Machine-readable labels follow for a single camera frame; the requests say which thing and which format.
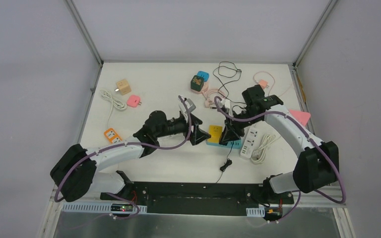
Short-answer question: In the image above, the round pink socket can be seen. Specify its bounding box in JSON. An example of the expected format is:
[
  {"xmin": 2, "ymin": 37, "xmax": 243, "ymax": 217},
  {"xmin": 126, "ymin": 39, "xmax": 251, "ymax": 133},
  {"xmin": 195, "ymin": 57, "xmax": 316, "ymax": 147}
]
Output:
[{"xmin": 191, "ymin": 82, "xmax": 209, "ymax": 94}]

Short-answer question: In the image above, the dark green cube socket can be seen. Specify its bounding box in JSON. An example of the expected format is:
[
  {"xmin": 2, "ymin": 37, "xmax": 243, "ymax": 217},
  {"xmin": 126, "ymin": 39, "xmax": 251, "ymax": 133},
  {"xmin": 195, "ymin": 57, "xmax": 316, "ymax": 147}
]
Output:
[{"xmin": 190, "ymin": 75, "xmax": 204, "ymax": 91}]

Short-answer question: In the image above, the thin pink cable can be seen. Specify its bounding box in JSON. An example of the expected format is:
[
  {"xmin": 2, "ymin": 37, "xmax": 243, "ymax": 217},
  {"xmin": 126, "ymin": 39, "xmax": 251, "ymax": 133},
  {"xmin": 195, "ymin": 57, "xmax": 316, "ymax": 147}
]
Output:
[{"xmin": 253, "ymin": 70, "xmax": 295, "ymax": 100}]

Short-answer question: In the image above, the yellow cube socket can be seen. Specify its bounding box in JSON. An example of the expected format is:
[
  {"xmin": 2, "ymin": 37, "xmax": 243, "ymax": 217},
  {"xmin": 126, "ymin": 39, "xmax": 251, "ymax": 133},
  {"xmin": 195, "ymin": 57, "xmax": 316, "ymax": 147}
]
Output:
[{"xmin": 207, "ymin": 125, "xmax": 223, "ymax": 144}]

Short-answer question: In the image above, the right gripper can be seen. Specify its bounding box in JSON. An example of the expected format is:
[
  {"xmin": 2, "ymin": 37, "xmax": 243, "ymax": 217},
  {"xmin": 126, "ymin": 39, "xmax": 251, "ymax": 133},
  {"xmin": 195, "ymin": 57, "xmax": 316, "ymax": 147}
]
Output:
[{"xmin": 222, "ymin": 109, "xmax": 261, "ymax": 143}]

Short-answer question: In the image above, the orange power strip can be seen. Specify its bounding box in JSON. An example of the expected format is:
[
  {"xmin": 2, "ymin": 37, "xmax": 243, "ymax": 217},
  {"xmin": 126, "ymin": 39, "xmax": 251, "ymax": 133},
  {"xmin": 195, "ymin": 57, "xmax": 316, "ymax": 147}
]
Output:
[{"xmin": 104, "ymin": 127, "xmax": 123, "ymax": 144}]

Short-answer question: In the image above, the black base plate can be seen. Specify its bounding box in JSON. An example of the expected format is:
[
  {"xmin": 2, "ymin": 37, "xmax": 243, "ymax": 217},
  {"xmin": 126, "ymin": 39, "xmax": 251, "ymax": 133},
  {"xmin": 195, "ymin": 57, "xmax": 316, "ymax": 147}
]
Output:
[{"xmin": 117, "ymin": 181, "xmax": 294, "ymax": 216}]

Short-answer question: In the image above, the pink cube socket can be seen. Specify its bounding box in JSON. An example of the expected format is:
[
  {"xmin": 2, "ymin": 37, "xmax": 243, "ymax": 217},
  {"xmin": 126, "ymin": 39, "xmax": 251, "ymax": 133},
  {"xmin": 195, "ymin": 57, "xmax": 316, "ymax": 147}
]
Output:
[{"xmin": 127, "ymin": 95, "xmax": 141, "ymax": 108}]

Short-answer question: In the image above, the teal power strip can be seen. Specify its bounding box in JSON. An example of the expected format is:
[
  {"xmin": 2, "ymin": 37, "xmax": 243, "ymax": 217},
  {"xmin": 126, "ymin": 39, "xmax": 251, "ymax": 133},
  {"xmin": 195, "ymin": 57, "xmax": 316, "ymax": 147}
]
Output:
[{"xmin": 206, "ymin": 139, "xmax": 242, "ymax": 149}]

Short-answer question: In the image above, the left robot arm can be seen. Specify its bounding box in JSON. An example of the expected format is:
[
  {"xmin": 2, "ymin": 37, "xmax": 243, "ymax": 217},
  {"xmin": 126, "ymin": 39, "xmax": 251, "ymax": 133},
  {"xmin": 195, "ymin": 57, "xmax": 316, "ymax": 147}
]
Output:
[{"xmin": 50, "ymin": 101, "xmax": 211, "ymax": 202}]

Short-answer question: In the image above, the salmon pink charger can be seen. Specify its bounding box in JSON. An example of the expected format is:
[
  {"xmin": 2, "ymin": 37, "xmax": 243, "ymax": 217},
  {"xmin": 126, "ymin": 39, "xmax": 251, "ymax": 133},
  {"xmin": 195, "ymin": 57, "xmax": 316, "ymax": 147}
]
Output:
[{"xmin": 258, "ymin": 79, "xmax": 269, "ymax": 89}]

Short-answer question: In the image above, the white power strip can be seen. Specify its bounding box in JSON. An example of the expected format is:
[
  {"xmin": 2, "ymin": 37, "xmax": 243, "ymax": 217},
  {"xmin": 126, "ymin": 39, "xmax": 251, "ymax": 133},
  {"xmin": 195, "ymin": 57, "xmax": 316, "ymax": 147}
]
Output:
[{"xmin": 239, "ymin": 125, "xmax": 261, "ymax": 160}]

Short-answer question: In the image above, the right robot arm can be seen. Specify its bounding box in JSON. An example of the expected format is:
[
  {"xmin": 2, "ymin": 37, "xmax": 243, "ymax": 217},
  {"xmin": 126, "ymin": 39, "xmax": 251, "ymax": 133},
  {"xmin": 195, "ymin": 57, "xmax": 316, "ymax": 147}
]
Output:
[{"xmin": 213, "ymin": 85, "xmax": 340, "ymax": 203}]

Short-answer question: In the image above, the pink triangular power strip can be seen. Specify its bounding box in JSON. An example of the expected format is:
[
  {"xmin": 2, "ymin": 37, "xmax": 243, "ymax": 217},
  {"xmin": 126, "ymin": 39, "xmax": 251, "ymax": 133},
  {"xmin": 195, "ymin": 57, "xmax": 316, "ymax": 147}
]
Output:
[{"xmin": 289, "ymin": 110, "xmax": 311, "ymax": 127}]

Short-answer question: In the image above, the beige dragon cube adapter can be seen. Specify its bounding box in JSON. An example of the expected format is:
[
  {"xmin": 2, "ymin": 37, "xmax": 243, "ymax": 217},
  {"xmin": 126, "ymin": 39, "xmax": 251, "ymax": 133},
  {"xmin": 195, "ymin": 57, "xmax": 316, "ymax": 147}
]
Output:
[{"xmin": 115, "ymin": 79, "xmax": 131, "ymax": 95}]

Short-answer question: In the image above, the white cable of orange strip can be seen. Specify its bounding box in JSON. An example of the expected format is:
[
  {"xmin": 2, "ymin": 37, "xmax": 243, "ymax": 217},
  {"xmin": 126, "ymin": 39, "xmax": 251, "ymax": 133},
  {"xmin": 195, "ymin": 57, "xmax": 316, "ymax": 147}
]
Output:
[{"xmin": 99, "ymin": 88, "xmax": 128, "ymax": 130}]

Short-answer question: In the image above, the black cable of small charger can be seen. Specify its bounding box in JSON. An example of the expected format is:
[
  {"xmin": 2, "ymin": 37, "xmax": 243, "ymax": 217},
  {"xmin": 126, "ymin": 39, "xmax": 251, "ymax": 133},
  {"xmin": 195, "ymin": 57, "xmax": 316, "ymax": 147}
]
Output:
[{"xmin": 215, "ymin": 141, "xmax": 234, "ymax": 184}]

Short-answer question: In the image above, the pink coiled cable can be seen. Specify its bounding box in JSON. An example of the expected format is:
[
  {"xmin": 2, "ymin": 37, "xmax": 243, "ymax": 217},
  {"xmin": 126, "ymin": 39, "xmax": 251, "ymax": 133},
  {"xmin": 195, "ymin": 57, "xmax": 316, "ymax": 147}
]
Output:
[{"xmin": 203, "ymin": 88, "xmax": 227, "ymax": 109}]

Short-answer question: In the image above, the blue cube socket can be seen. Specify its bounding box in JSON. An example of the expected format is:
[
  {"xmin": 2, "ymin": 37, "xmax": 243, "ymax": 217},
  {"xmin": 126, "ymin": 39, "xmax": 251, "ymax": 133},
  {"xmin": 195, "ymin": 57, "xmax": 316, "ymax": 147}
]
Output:
[{"xmin": 196, "ymin": 71, "xmax": 209, "ymax": 82}]

